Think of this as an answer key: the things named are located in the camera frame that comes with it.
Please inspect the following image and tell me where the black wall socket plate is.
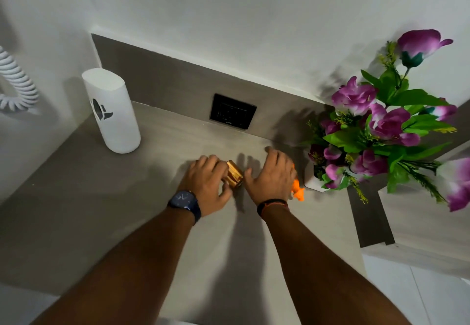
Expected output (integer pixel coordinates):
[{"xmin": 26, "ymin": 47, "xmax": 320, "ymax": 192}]
[{"xmin": 209, "ymin": 93, "xmax": 258, "ymax": 131}]

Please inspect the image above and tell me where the dark blue wristwatch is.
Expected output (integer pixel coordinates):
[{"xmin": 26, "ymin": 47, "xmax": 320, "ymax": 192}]
[{"xmin": 167, "ymin": 190, "xmax": 202, "ymax": 225}]

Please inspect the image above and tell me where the white flower pot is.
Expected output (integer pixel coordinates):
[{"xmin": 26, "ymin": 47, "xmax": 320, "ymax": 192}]
[{"xmin": 304, "ymin": 161, "xmax": 332, "ymax": 193}]

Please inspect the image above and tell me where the small gold metal cylinder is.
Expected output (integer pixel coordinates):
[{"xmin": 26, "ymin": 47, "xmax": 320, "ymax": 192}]
[{"xmin": 222, "ymin": 159, "xmax": 245, "ymax": 190}]

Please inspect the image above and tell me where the white cylinder with black print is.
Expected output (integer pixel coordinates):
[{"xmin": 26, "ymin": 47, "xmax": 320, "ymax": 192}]
[{"xmin": 82, "ymin": 68, "xmax": 141, "ymax": 154}]

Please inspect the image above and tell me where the artificial purple flower bouquet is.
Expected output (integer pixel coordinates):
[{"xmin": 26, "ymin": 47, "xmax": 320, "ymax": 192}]
[{"xmin": 299, "ymin": 29, "xmax": 470, "ymax": 213}]

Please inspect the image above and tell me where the black and orange wristband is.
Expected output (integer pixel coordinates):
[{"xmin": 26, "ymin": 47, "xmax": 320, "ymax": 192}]
[{"xmin": 256, "ymin": 198, "xmax": 290, "ymax": 219}]

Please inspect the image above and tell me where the person's left hand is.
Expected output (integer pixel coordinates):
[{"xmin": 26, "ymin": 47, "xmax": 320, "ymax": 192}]
[{"xmin": 176, "ymin": 155, "xmax": 234, "ymax": 217}]

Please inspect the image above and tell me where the person's right forearm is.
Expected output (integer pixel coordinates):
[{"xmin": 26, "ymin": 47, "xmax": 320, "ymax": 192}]
[{"xmin": 261, "ymin": 205, "xmax": 412, "ymax": 325}]

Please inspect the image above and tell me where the person's right hand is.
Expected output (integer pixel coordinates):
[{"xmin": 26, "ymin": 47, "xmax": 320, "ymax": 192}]
[{"xmin": 243, "ymin": 146, "xmax": 297, "ymax": 206}]

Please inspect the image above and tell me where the person's left forearm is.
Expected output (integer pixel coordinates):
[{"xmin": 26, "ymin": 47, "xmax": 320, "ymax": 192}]
[{"xmin": 31, "ymin": 206, "xmax": 196, "ymax": 325}]

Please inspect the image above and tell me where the grey wooden side shelf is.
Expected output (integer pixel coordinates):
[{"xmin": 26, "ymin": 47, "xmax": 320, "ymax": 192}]
[{"xmin": 347, "ymin": 99, "xmax": 470, "ymax": 281}]

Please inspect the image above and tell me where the white coiled cord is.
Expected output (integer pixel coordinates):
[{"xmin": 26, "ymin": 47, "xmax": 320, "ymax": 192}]
[{"xmin": 0, "ymin": 46, "xmax": 40, "ymax": 113}]

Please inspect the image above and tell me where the small orange plastic object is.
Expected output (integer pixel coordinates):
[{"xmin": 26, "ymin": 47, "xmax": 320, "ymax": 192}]
[{"xmin": 290, "ymin": 166, "xmax": 306, "ymax": 203}]

